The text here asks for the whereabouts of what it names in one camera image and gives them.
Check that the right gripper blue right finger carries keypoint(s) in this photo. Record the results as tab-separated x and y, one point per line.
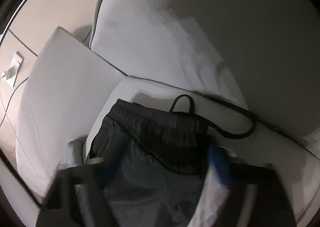
256	196

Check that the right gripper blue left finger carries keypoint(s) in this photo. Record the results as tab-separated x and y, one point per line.
61	207

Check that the black pants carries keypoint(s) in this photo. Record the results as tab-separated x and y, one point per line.
156	170

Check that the white sofa back cushion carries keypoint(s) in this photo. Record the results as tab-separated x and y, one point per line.
63	96

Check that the white plug adapter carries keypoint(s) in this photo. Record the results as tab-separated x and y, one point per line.
8	74

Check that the white side sofa cushion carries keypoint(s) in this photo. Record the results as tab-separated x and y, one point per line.
260	54

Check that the white wall socket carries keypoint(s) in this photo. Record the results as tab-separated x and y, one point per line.
17	60

